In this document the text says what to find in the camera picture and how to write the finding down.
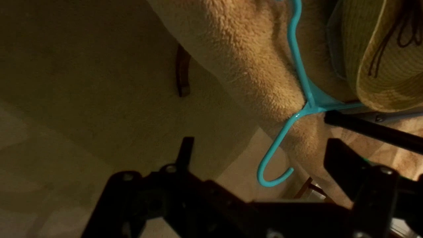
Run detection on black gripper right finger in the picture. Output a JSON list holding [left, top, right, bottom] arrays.
[[324, 138, 423, 238]]

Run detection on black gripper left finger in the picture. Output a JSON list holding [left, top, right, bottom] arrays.
[[81, 136, 209, 238]]

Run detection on blue plastic clothes hanger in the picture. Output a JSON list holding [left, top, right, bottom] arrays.
[[255, 0, 368, 187]]

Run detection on brown bag on table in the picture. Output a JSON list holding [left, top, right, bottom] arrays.
[[328, 0, 423, 114]]

